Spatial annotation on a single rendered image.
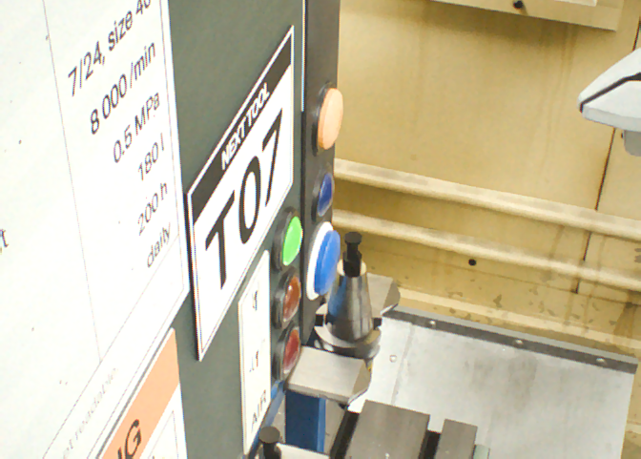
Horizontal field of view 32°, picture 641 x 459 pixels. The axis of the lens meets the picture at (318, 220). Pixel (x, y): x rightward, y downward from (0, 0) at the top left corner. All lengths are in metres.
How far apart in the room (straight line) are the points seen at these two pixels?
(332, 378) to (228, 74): 0.66
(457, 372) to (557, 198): 0.30
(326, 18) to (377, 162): 0.95
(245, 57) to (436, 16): 0.91
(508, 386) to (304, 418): 0.40
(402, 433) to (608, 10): 0.54
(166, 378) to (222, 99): 0.08
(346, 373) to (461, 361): 0.55
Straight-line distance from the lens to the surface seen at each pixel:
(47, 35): 0.22
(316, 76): 0.43
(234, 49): 0.34
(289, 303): 0.45
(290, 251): 0.43
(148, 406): 0.33
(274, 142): 0.39
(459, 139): 1.33
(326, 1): 0.43
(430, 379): 1.51
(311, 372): 0.98
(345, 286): 0.96
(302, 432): 1.21
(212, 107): 0.33
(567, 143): 1.31
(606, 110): 0.49
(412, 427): 1.35
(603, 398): 1.52
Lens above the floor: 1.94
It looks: 40 degrees down
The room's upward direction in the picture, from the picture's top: 2 degrees clockwise
